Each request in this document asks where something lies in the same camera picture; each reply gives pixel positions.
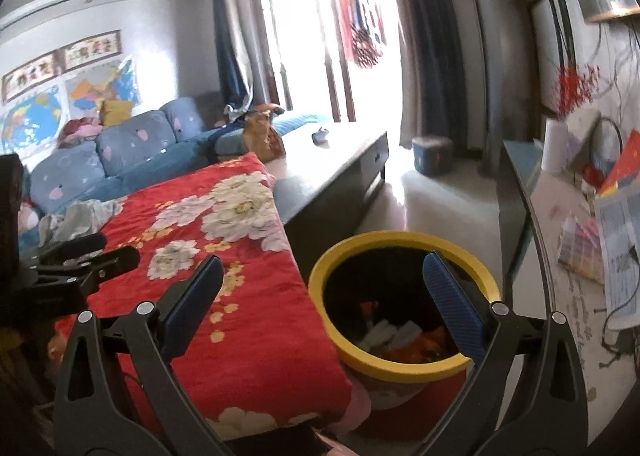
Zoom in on world map poster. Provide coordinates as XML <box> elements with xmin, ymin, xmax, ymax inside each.
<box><xmin>0</xmin><ymin>86</ymin><xmax>68</xmax><ymax>157</ymax></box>

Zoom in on silver standing air conditioner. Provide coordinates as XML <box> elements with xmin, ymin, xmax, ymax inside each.
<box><xmin>460</xmin><ymin>0</ymin><xmax>531</xmax><ymax>177</ymax></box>

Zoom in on dark coffee table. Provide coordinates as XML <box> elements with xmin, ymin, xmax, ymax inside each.
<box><xmin>265</xmin><ymin>123</ymin><xmax>390</xmax><ymax>261</ymax></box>

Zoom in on red floral blanket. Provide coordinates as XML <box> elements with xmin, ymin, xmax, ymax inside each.
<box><xmin>52</xmin><ymin>152</ymin><xmax>371</xmax><ymax>437</ymax></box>

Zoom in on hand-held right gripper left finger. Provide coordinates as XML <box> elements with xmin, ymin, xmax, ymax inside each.
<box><xmin>52</xmin><ymin>254</ymin><xmax>224</xmax><ymax>456</ymax></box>

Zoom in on grey curtain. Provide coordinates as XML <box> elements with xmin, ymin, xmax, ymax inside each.
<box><xmin>387</xmin><ymin>0</ymin><xmax>468</xmax><ymax>157</ymax></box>

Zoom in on yellow rimmed trash bin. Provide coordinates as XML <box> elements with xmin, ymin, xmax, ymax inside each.
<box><xmin>307</xmin><ymin>231</ymin><xmax>503</xmax><ymax>412</ymax></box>

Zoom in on framed calligraphy picture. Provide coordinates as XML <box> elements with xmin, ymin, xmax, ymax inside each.
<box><xmin>60</xmin><ymin>30</ymin><xmax>122</xmax><ymax>71</ymax></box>
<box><xmin>1</xmin><ymin>50</ymin><xmax>58</xmax><ymax>104</ymax></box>

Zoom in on pile of clothes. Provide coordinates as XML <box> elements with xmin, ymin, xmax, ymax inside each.
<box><xmin>57</xmin><ymin>117</ymin><xmax>101</xmax><ymax>149</ymax></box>

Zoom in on red book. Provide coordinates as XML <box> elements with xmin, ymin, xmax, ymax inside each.
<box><xmin>597</xmin><ymin>131</ymin><xmax>640</xmax><ymax>199</ymax></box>

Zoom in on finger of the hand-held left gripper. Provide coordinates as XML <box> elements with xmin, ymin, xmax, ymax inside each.
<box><xmin>75</xmin><ymin>245</ymin><xmax>142</xmax><ymax>289</ymax></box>
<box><xmin>37</xmin><ymin>232</ymin><xmax>108</xmax><ymax>259</ymax></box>

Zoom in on small round fan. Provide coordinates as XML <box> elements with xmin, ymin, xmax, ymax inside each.
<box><xmin>592</xmin><ymin>116</ymin><xmax>626</xmax><ymax>177</ymax></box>

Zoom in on blue storage box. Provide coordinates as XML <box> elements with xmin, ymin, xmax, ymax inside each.
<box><xmin>411</xmin><ymin>136</ymin><xmax>455</xmax><ymax>177</ymax></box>

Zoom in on glass topped television cabinet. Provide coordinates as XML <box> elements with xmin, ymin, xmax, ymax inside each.
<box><xmin>500</xmin><ymin>138</ymin><xmax>640</xmax><ymax>437</ymax></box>

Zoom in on blue sofa with heart print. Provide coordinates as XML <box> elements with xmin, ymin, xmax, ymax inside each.
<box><xmin>20</xmin><ymin>96</ymin><xmax>333</xmax><ymax>217</ymax></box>

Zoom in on yellow pillow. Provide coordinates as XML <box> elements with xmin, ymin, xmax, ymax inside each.
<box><xmin>99</xmin><ymin>98</ymin><xmax>135</xmax><ymax>129</ymax></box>

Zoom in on red artificial flowers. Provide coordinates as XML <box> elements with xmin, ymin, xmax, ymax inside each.
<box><xmin>552</xmin><ymin>63</ymin><xmax>601</xmax><ymax>119</ymax></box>

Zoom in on country map poster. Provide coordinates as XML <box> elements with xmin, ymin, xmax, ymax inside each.
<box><xmin>65</xmin><ymin>56</ymin><xmax>142</xmax><ymax>114</ymax></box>

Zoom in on orange fruit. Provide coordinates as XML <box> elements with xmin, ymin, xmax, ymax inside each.
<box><xmin>390</xmin><ymin>323</ymin><xmax>453</xmax><ymax>364</ymax></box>

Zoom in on printed paper sheet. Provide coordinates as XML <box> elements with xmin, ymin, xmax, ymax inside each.
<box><xmin>594</xmin><ymin>191</ymin><xmax>640</xmax><ymax>329</ymax></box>

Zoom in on black cable bundle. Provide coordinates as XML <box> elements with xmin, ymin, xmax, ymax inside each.
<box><xmin>600</xmin><ymin>286</ymin><xmax>640</xmax><ymax>367</ymax></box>

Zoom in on colourful plastic box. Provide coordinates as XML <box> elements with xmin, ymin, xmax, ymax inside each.
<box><xmin>556</xmin><ymin>215</ymin><xmax>608</xmax><ymax>284</ymax></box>

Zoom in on hanging clothes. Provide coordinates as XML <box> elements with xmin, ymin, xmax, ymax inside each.
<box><xmin>336</xmin><ymin>0</ymin><xmax>388</xmax><ymax>69</ymax></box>

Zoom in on white foam fruit net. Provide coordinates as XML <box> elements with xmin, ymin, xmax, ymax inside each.
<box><xmin>362</xmin><ymin>320</ymin><xmax>401</xmax><ymax>349</ymax></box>
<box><xmin>400</xmin><ymin>321</ymin><xmax>426</xmax><ymax>344</ymax></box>

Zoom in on grey green crumpled cloth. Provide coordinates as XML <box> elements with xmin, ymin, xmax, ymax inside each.
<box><xmin>37</xmin><ymin>198</ymin><xmax>126</xmax><ymax>244</ymax></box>

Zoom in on white paper towel roll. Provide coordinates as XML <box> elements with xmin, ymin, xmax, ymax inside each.
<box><xmin>541</xmin><ymin>117</ymin><xmax>571</xmax><ymax>174</ymax></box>

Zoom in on brown paper bag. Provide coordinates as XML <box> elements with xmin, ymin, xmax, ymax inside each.
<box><xmin>243</xmin><ymin>110</ymin><xmax>287</xmax><ymax>164</ymax></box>

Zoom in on glass balcony door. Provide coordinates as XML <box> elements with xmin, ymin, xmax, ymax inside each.
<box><xmin>240</xmin><ymin>0</ymin><xmax>406</xmax><ymax>137</ymax></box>

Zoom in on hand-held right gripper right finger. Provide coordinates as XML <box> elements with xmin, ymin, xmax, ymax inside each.
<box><xmin>415</xmin><ymin>251</ymin><xmax>587</xmax><ymax>456</ymax></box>

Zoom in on dark blue curtain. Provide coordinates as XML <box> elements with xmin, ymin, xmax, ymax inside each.
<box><xmin>210</xmin><ymin>0</ymin><xmax>261</xmax><ymax>117</ymax></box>

